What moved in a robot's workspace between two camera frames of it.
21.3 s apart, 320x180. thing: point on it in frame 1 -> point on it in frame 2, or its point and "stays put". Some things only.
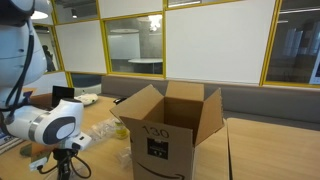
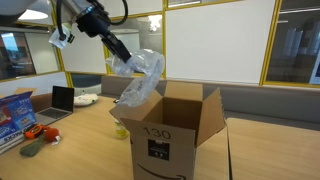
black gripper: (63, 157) -> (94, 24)
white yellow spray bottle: (121, 131) stays put
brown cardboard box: (164, 130) stays put
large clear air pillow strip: (102, 130) -> (146, 69)
